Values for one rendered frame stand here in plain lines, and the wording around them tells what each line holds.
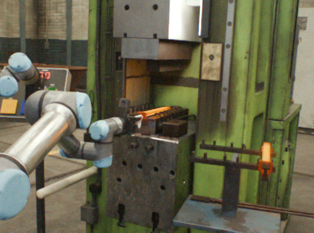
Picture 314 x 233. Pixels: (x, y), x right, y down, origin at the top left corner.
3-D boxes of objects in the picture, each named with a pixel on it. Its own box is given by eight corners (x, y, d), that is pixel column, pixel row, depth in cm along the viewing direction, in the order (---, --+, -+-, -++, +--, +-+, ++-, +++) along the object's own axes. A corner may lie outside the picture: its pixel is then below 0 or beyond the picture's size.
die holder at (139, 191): (172, 233, 181) (177, 141, 172) (105, 215, 197) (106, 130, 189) (211, 196, 230) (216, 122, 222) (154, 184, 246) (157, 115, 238)
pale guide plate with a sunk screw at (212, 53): (218, 81, 178) (221, 43, 175) (200, 79, 182) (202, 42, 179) (220, 80, 180) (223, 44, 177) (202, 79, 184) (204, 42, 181)
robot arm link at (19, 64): (1, 60, 147) (19, 47, 149) (11, 73, 158) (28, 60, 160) (14, 74, 145) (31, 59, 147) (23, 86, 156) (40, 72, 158)
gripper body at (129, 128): (123, 131, 179) (108, 135, 168) (123, 113, 177) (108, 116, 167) (137, 133, 176) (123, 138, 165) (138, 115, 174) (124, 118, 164)
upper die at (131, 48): (158, 59, 177) (158, 39, 175) (120, 57, 186) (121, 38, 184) (191, 59, 214) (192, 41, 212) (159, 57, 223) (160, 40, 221)
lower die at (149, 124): (154, 134, 184) (155, 117, 182) (119, 129, 192) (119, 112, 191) (188, 121, 221) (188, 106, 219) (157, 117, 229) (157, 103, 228)
